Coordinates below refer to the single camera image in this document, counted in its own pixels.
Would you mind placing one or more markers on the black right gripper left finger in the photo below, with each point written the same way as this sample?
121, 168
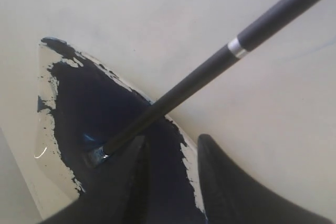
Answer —
120, 196

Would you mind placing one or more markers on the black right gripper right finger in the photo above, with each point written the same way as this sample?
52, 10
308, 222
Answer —
230, 195

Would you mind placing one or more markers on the black paintbrush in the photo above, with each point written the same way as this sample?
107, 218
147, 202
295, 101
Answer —
267, 25

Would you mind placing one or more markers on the clear tray with blue paint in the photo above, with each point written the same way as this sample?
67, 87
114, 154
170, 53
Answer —
82, 103

